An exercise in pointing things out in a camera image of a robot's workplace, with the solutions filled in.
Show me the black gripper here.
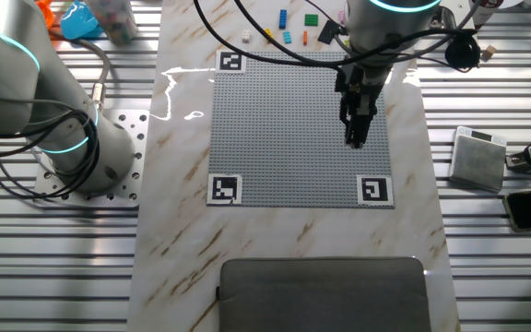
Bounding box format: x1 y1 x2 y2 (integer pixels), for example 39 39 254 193
334 63 394 149

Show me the black Lego plate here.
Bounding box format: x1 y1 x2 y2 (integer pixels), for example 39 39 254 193
316 19 341 45

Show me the grey Lego baseplate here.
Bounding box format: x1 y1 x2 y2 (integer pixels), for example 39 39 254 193
207 50 395 209

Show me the black white marker tag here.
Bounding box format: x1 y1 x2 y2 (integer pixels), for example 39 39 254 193
215 49 247 75
206 172 243 207
356 174 395 207

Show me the silver digital scale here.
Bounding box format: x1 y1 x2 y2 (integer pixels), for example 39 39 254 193
447 125 509 194

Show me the red white bottle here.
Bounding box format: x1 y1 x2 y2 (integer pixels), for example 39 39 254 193
467 0 505 30

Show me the grey fabric pad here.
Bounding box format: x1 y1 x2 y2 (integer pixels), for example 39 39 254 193
217 256 432 332

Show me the clear plastic jar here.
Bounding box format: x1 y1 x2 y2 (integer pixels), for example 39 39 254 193
85 0 140 46

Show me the black cable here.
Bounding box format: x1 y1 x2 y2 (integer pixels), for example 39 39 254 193
232 0 483 74
0 108 103 200
194 0 345 74

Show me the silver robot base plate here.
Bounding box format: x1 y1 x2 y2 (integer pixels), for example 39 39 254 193
32 109 150 208

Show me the grey robot power cable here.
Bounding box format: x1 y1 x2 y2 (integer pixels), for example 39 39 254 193
51 30 112 114

